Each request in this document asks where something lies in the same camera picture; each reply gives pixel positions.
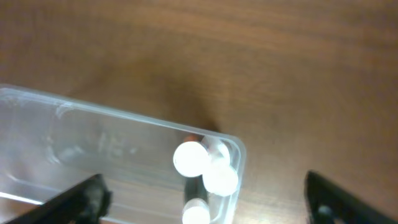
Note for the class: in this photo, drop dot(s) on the orange tube white cap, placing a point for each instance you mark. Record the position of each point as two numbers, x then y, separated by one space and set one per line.
191 158

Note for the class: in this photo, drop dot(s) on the dark bottle white cap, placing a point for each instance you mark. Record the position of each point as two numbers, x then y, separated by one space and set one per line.
196 208

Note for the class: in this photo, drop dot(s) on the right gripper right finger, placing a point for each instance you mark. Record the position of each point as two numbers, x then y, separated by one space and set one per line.
329 203

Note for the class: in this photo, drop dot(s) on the clear plastic container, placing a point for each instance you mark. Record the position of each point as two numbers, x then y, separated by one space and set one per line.
50 143

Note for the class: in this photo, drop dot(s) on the white spray bottle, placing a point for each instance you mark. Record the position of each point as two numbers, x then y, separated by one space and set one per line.
220 178

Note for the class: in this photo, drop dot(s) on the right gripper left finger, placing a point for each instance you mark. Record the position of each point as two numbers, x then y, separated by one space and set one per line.
84 203

